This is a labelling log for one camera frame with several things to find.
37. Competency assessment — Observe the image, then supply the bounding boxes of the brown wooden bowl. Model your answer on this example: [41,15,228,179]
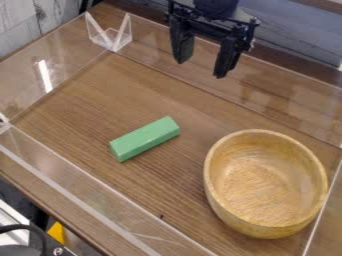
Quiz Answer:
[203,129,328,239]

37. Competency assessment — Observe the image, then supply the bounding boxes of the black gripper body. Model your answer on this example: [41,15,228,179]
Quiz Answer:
[168,0,260,38]

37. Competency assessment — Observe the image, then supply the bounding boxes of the black cable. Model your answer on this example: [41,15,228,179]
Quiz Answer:
[0,223,48,256]

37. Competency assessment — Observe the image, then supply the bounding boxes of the green rectangular block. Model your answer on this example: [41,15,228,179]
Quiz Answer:
[108,116,180,162]

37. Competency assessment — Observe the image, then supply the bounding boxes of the clear acrylic corner bracket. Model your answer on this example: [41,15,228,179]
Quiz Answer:
[84,13,132,52]

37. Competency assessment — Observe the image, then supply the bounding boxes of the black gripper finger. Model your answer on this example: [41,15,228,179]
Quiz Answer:
[213,37,240,79]
[169,16,194,64]

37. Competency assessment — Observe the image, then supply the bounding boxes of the yellow black equipment part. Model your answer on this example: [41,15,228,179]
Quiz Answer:
[46,221,77,256]

